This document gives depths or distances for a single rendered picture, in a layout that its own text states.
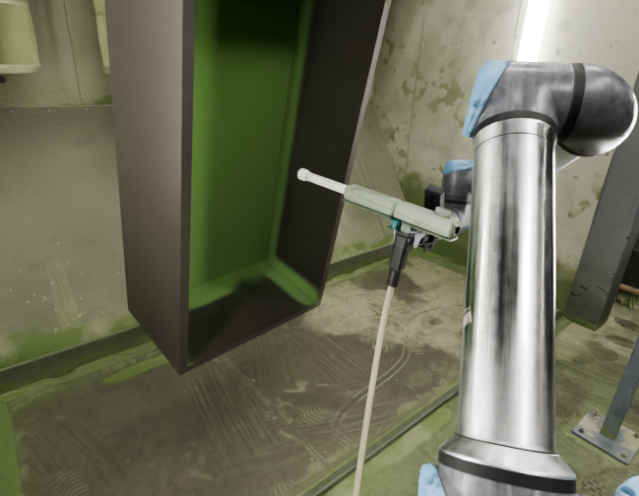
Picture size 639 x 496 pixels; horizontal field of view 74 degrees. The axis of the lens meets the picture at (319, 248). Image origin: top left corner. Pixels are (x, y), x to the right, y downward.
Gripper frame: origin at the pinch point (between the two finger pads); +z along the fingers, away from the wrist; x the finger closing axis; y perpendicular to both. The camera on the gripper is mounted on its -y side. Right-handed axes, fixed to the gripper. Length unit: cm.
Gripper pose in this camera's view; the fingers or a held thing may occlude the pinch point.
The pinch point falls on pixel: (404, 225)
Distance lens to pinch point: 103.1
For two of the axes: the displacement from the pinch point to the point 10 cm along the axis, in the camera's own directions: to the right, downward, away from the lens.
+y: -2.0, 9.1, 3.5
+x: -7.5, -3.8, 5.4
